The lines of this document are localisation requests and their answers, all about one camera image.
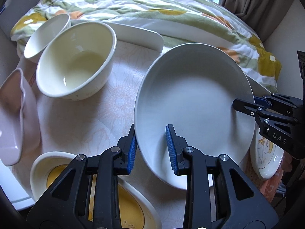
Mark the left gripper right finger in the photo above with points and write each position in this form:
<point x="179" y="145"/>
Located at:
<point x="219" y="194"/>

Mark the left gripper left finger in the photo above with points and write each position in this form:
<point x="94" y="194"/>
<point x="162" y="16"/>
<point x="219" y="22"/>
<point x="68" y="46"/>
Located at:
<point x="85" y="194"/>

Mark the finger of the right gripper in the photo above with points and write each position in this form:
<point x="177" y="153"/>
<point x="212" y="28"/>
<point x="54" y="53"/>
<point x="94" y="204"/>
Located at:
<point x="282" y="119"/>
<point x="277" y="101"/>

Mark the white plate yellow duck print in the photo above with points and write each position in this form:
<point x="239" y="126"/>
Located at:
<point x="265" y="156"/>

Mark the yellow oval plate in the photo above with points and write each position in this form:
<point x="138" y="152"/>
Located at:
<point x="135" y="210"/>

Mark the large white plate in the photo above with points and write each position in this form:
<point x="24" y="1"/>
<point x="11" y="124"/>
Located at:
<point x="192" y="87"/>

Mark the pink scalloped dish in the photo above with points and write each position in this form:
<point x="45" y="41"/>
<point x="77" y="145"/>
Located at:
<point x="20" y="131"/>

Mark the cream round bowl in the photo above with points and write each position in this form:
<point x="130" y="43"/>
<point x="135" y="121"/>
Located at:
<point x="78" y="62"/>

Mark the white ribbed bowl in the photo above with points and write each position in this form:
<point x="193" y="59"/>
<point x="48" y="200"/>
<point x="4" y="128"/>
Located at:
<point x="44" y="35"/>

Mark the red patterned cloth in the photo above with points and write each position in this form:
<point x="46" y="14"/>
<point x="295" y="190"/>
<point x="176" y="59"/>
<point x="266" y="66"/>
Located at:
<point x="269" y="187"/>

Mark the white floral tablecloth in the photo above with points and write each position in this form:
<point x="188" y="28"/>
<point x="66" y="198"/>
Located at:
<point x="92" y="125"/>

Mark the brown right curtain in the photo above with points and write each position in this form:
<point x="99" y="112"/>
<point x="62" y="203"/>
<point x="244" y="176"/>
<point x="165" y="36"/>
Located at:
<point x="263" y="16"/>

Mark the floral green orange duvet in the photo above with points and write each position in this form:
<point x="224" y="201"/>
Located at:
<point x="178" y="21"/>

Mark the grey bed headboard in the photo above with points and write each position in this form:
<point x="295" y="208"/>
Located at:
<point x="14" y="12"/>

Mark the white tray right rail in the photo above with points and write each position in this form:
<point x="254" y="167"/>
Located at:
<point x="257" y="89"/>

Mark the white tray rail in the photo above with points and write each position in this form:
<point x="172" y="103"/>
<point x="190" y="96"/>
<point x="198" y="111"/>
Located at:
<point x="257" y="89"/>
<point x="133" y="34"/>

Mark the white tray left rail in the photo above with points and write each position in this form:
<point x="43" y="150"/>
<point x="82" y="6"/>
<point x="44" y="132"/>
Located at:
<point x="133" y="34"/>

